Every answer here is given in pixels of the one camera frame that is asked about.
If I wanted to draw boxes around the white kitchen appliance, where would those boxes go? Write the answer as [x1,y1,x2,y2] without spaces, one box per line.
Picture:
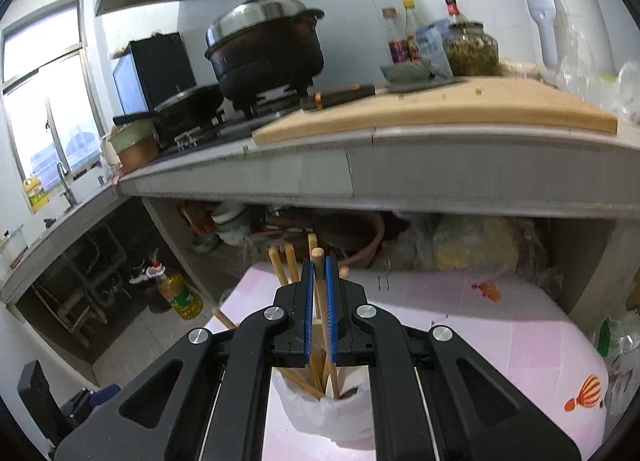
[525,0,616,84]

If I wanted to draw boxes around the terracotta basin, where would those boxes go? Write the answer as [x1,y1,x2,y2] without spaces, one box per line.
[314,212,385,268]

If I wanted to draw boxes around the stacked bowls under counter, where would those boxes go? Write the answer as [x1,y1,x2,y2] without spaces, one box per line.
[210,201,250,247]

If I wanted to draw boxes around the cooking oil bottle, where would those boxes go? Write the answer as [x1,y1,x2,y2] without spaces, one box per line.
[155,263,203,320]

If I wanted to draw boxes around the white plastic bag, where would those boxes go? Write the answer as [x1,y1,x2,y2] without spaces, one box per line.
[272,367,374,446]

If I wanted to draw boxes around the gas stove top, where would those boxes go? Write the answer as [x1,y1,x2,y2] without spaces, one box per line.
[156,85,308,156]

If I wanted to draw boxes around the black wok pan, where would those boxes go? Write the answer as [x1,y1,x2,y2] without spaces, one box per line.
[113,84,224,132]

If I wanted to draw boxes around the ceramic pots stack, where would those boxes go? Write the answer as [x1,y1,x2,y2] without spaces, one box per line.
[107,120,160,173]

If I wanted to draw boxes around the large black pot with lid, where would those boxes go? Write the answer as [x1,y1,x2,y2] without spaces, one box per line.
[205,0,324,103]

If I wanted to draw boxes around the sauce bottle yellow cap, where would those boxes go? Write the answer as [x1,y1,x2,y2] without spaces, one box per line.
[402,0,423,61]

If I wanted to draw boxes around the sauce bottle red label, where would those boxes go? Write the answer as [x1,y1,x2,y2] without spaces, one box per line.
[382,7,410,64]

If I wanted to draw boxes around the wooden cutting board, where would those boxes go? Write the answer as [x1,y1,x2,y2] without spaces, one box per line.
[253,77,618,144]

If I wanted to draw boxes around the blue seasoning packet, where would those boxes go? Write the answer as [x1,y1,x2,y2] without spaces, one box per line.
[416,26,454,80]

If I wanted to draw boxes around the black microwave oven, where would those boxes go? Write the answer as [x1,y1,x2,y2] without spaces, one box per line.
[113,33,196,115]

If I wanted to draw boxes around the glass pickle jar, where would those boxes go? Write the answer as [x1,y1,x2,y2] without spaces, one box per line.
[442,21,499,76]

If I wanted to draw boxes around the clear plastic bag on counter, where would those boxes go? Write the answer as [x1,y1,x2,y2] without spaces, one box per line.
[555,28,640,126]

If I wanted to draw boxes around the kitchen cleaver black handle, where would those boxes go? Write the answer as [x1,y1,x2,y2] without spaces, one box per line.
[299,77,469,112]

